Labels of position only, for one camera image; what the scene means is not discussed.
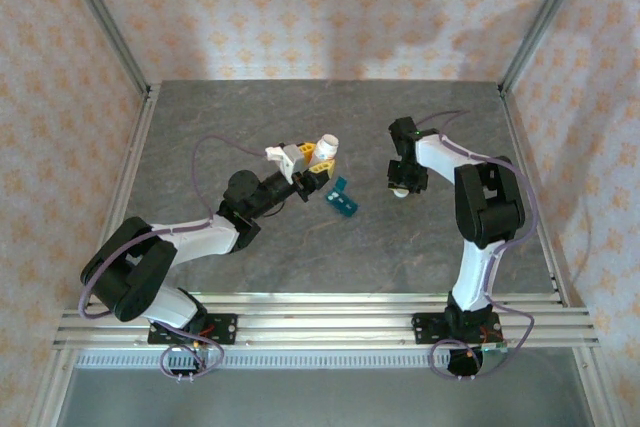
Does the white pill bottle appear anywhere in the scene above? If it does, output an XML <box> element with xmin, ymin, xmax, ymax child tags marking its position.
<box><xmin>312</xmin><ymin>132</ymin><xmax>342</xmax><ymax>162</ymax></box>

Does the teal weekly pill organizer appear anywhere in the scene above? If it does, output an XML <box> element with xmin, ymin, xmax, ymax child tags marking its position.
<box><xmin>322</xmin><ymin>175</ymin><xmax>360</xmax><ymax>221</ymax></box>

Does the patterned backdrop cloth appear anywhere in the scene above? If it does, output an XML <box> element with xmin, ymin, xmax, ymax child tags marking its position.
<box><xmin>0</xmin><ymin>0</ymin><xmax>640</xmax><ymax>427</ymax></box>

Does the small silver controller board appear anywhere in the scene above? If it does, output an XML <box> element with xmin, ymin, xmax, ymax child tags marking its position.
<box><xmin>477</xmin><ymin>341</ymin><xmax>510</xmax><ymax>373</ymax></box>

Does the grey metal panel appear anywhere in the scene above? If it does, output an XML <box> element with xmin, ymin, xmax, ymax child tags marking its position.
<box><xmin>52</xmin><ymin>366</ymin><xmax>599</xmax><ymax>427</ymax></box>

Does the thin black cable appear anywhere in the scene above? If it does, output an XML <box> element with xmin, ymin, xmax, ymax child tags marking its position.
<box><xmin>259</xmin><ymin>199</ymin><xmax>290</xmax><ymax>221</ymax></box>

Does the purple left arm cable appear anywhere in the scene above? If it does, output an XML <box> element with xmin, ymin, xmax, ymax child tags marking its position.
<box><xmin>77</xmin><ymin>135</ymin><xmax>269</xmax><ymax>384</ymax></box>

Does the aluminium side rail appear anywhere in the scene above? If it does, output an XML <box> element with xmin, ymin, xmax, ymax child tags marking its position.
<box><xmin>79</xmin><ymin>84</ymin><xmax>162</xmax><ymax>308</ymax></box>
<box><xmin>498</xmin><ymin>84</ymin><xmax>571</xmax><ymax>308</ymax></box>

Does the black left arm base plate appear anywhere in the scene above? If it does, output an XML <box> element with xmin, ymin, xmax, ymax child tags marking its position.
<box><xmin>148</xmin><ymin>314</ymin><xmax>238</xmax><ymax>347</ymax></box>

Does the aluminium mounting rail beam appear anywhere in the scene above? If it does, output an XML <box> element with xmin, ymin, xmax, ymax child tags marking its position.
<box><xmin>52</xmin><ymin>291</ymin><xmax>601</xmax><ymax>351</ymax></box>

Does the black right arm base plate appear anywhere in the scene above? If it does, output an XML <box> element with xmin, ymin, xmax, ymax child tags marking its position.
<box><xmin>412</xmin><ymin>311</ymin><xmax>503</xmax><ymax>346</ymax></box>

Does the slotted grey cable duct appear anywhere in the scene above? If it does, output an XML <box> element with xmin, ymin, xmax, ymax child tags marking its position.
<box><xmin>74</xmin><ymin>350</ymin><xmax>451</xmax><ymax>371</ymax></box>

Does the aluminium frame post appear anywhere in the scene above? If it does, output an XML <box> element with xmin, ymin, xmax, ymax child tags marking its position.
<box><xmin>53</xmin><ymin>0</ymin><xmax>152</xmax><ymax>98</ymax></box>
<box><xmin>499</xmin><ymin>0</ymin><xmax>596</xmax><ymax>98</ymax></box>

